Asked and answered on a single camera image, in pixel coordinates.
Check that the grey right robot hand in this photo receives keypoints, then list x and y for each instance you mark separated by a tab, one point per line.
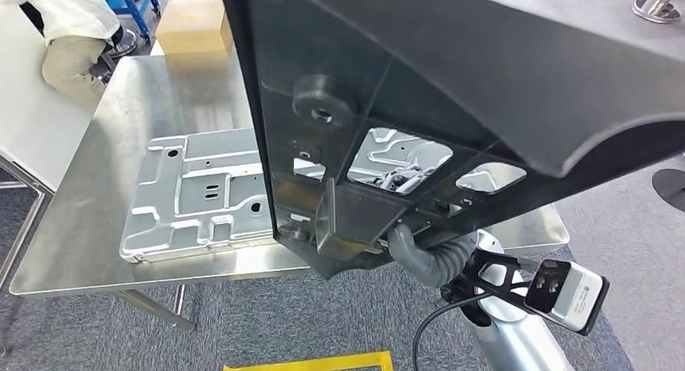
409	256

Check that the black plastic frame part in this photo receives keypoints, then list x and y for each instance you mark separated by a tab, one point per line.
481	63

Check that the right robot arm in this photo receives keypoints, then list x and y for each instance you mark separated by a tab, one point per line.
513	342

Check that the stainless steel workbench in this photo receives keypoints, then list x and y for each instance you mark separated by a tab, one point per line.
80	224

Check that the stamped metal plate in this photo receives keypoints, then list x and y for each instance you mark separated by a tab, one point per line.
187	197

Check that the black round floor base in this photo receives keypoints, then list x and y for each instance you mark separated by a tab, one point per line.
671	189

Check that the cardboard box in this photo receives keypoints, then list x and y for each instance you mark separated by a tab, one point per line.
192	31

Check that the silver stanchion base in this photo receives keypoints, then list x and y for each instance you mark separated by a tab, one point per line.
655	10

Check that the blue metal cart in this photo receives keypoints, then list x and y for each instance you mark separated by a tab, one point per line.
134	4

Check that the person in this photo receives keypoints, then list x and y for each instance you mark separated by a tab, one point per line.
75	63

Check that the black camera bracket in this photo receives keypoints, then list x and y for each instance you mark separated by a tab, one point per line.
457	292

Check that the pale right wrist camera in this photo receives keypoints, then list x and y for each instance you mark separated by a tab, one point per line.
572	299

